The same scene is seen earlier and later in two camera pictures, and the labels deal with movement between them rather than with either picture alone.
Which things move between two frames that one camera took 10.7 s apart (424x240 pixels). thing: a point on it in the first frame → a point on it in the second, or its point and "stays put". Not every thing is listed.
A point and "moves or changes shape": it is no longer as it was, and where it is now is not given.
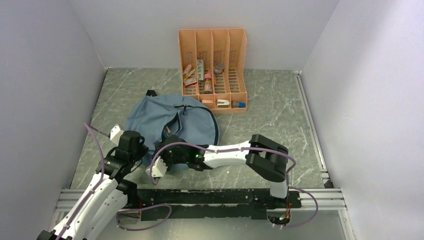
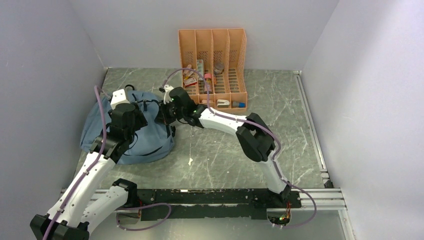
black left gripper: x=142 y=150 → x=140 y=121
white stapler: x=223 y=103 stays put
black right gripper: x=169 y=165 → x=162 y=113
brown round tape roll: x=219 y=67 stays put
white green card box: x=200 y=67 stays put
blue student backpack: x=158 y=116 moves or changes shape
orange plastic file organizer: x=213 y=64 stays put
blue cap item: x=235 y=104 stays put
